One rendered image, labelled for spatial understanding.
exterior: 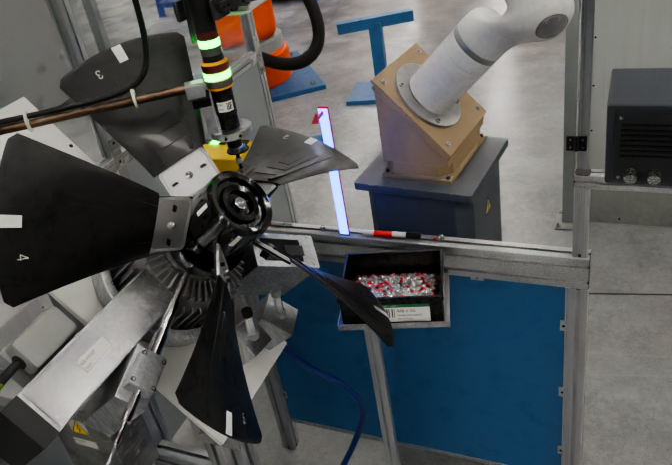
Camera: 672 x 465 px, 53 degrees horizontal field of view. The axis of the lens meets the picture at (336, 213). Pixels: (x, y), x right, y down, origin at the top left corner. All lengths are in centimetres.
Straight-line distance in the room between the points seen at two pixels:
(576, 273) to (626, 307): 123
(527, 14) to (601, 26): 139
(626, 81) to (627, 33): 149
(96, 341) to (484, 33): 97
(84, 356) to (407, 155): 92
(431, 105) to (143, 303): 84
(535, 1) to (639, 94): 28
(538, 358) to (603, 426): 65
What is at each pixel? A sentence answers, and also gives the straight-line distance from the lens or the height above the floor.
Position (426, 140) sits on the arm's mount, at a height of 104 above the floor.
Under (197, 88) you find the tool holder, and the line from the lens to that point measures 111.
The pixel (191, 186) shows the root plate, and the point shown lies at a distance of 116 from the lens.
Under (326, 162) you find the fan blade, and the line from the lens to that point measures 132.
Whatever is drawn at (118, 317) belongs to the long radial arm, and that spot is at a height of 112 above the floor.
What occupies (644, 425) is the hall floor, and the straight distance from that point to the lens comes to 235.
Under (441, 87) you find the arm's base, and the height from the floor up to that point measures 115.
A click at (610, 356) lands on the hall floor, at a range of 255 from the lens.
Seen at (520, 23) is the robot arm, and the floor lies 132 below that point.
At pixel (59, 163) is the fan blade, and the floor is 138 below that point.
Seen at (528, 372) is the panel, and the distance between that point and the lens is 176.
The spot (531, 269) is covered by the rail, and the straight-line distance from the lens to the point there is 154.
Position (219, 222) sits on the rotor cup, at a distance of 106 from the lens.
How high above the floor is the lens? 174
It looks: 31 degrees down
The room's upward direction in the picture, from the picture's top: 10 degrees counter-clockwise
